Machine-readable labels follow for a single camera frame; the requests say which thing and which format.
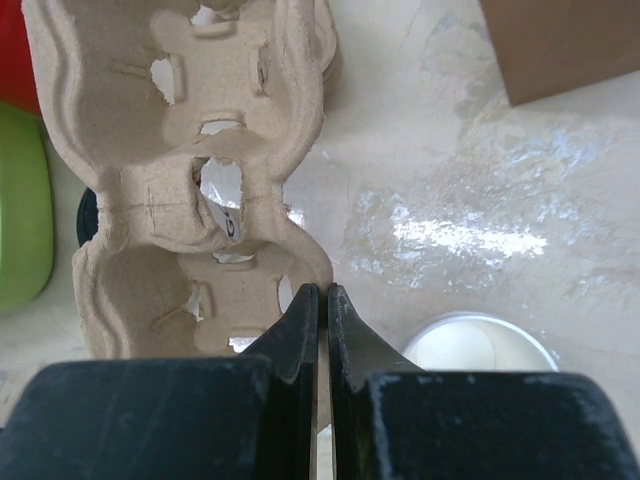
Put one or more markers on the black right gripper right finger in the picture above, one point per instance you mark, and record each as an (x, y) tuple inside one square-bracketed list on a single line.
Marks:
[(356, 352)]

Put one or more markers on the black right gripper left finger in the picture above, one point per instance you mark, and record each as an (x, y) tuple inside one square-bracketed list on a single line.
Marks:
[(287, 428)]

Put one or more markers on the cardboard cup carrier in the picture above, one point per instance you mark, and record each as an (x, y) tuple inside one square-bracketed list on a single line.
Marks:
[(157, 115)]

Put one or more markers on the black coffee lid on table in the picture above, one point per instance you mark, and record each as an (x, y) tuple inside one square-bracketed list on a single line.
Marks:
[(87, 221)]

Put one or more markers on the white paper cup stack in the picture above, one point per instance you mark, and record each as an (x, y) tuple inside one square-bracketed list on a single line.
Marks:
[(474, 341)]

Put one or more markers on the green plastic tray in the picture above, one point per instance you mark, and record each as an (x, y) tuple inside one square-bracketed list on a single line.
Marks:
[(27, 220)]

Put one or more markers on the brown paper bag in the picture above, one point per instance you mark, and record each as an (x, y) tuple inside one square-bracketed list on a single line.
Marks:
[(545, 48)]

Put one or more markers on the red cup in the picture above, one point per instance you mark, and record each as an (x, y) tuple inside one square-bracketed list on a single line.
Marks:
[(18, 87)]

